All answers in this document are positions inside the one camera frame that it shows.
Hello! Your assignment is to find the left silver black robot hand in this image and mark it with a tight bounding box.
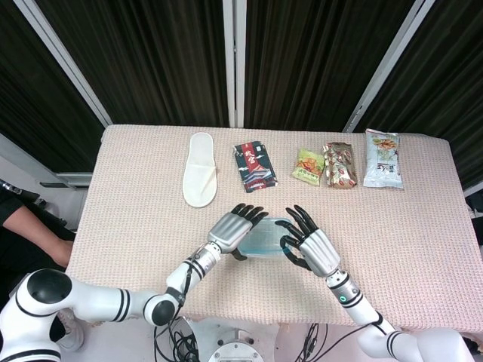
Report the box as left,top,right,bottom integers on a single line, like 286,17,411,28
206,203,269,261

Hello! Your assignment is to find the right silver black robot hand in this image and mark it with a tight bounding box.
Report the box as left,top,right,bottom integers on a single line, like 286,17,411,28
274,204,340,278

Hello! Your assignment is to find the clear container blue rim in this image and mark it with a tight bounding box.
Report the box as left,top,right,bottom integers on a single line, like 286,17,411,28
243,215,294,257

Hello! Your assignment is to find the clear plastic container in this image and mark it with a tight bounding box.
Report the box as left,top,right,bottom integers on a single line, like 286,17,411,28
241,241,286,261

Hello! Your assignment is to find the person bare forearm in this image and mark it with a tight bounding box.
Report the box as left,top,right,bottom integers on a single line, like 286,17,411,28
44,237,75,269

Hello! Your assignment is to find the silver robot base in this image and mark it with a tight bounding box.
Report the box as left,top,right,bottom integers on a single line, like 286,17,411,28
190,316,282,362

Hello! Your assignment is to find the white disposable slipper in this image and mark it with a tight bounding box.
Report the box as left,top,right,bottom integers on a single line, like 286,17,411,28
182,131,219,210

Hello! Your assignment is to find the dark blue red packet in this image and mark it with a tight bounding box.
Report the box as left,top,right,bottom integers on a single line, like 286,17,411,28
232,140,279,194

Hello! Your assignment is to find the pink waffle tablecloth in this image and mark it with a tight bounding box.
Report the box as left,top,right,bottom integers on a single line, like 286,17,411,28
64,124,483,333

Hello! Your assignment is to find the green snack bag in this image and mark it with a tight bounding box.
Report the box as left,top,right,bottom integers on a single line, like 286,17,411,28
291,147,326,186

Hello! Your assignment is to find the gold red snack bag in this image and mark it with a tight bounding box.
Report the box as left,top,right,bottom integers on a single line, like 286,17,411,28
323,141,358,189

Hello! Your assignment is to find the white silver snack bag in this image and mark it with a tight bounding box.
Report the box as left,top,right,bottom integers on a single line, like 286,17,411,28
362,128,405,189

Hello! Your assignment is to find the white shoe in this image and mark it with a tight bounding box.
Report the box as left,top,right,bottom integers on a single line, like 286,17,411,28
57,307,86,352

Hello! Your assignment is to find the black curtain panel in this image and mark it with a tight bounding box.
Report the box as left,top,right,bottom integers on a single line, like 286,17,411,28
0,0,106,170
352,0,483,189
37,0,231,127
245,0,411,133

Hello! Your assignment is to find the person black shirt torso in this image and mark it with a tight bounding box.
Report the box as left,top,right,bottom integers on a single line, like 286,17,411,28
0,203,76,287

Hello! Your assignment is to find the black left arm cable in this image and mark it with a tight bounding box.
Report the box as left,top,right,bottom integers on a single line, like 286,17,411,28
152,256,199,362

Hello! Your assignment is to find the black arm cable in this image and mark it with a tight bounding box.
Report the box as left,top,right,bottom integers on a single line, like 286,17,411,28
152,256,199,362
371,311,390,336

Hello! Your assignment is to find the black printed strap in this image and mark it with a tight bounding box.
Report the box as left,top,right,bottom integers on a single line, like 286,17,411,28
165,286,186,306

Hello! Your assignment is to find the black hanging cable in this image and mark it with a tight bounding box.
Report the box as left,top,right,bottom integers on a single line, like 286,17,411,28
296,322,329,362

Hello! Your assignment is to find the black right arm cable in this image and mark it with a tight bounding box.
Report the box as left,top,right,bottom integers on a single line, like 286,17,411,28
371,311,390,336

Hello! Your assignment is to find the white metal frame post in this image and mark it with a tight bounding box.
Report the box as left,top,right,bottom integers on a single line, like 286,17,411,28
342,0,426,133
222,0,248,128
14,0,113,127

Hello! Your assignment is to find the grey metal rail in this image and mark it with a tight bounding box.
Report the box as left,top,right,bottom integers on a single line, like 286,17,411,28
0,131,94,189

